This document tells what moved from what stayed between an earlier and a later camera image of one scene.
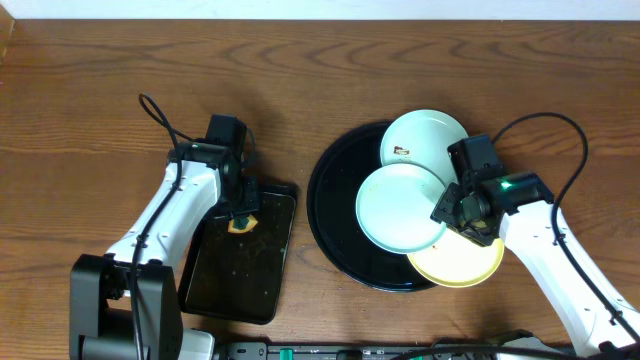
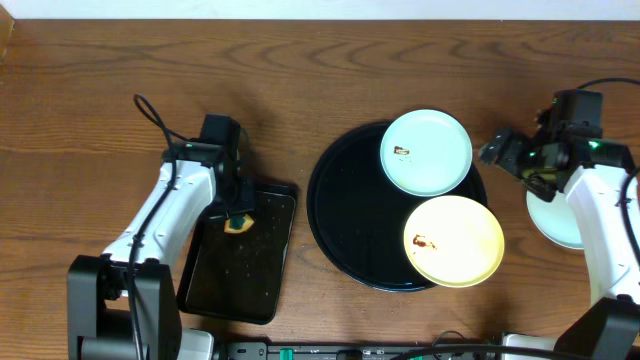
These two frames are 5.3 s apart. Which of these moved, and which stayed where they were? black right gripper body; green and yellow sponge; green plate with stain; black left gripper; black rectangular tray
Moved: black right gripper body
Stayed: green plate with stain; black left gripper; black rectangular tray; green and yellow sponge
